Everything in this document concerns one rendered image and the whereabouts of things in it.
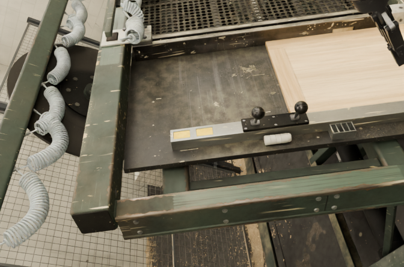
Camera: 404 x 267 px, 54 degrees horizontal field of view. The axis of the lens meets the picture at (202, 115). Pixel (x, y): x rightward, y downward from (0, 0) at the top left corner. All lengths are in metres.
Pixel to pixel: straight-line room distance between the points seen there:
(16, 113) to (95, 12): 5.62
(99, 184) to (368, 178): 0.70
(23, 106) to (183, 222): 0.99
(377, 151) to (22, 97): 1.40
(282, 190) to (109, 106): 0.59
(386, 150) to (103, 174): 0.83
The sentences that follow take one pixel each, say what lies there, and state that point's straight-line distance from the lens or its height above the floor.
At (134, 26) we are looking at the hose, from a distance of 1.43.
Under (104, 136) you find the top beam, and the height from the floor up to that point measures 1.89.
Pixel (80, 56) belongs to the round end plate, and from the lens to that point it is 2.31.
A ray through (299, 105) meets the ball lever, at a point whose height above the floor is 1.45.
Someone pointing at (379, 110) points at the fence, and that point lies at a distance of 1.33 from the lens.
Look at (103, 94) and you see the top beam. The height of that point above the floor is 1.91.
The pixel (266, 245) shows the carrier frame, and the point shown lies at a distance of 2.30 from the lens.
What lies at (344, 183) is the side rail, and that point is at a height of 1.33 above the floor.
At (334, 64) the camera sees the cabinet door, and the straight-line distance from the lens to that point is 1.52.
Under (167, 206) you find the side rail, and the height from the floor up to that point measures 1.72.
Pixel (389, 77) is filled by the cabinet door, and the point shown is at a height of 1.06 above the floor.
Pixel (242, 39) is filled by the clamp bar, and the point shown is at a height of 1.45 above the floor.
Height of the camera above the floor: 2.08
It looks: 22 degrees down
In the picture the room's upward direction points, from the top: 73 degrees counter-clockwise
